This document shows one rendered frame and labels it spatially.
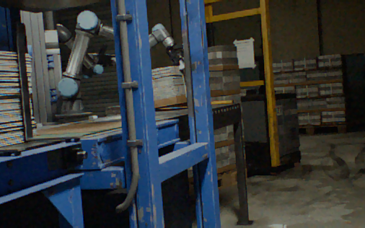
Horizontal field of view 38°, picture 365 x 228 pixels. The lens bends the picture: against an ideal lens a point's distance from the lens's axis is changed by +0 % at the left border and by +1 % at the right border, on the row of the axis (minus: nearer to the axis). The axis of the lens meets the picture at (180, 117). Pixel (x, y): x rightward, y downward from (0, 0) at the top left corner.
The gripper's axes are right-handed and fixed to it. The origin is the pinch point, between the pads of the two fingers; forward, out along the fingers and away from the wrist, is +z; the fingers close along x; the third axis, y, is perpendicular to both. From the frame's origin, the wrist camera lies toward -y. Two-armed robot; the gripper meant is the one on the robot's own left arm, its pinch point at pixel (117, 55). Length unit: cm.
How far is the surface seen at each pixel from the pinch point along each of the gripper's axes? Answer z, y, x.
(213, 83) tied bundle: 82, 25, 29
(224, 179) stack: 88, 111, 40
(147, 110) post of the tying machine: -155, 5, 239
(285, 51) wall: 605, 12, -292
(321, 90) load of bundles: 500, 70, -136
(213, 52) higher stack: 97, -2, 13
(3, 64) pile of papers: -188, -8, 217
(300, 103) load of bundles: 484, 93, -165
